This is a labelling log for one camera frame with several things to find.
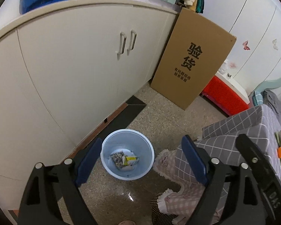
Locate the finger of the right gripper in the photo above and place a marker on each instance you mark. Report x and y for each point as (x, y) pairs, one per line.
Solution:
(268, 183)

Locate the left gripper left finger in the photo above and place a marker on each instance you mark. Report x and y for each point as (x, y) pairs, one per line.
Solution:
(39, 204)

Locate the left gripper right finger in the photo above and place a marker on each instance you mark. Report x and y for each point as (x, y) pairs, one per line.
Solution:
(211, 173)

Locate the yellow cardboard box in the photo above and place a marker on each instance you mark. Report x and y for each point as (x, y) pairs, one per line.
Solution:
(129, 160)

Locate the blue plastic trash bin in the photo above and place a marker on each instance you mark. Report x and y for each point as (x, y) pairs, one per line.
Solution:
(130, 142)

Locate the grey checked tablecloth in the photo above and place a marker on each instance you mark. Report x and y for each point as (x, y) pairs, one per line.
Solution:
(258, 123)

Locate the pink checked under cloth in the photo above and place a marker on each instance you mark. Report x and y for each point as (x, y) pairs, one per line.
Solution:
(175, 207)

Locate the grey folded blanket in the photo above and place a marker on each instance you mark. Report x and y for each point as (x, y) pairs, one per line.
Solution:
(271, 100)

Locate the beige low cabinet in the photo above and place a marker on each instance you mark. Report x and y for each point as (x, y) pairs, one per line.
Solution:
(65, 68)

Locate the tall brown cardboard box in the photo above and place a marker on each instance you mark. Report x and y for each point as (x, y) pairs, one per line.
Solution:
(194, 53)

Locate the teal bunk bed frame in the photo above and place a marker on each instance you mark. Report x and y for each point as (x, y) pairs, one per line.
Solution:
(271, 84)

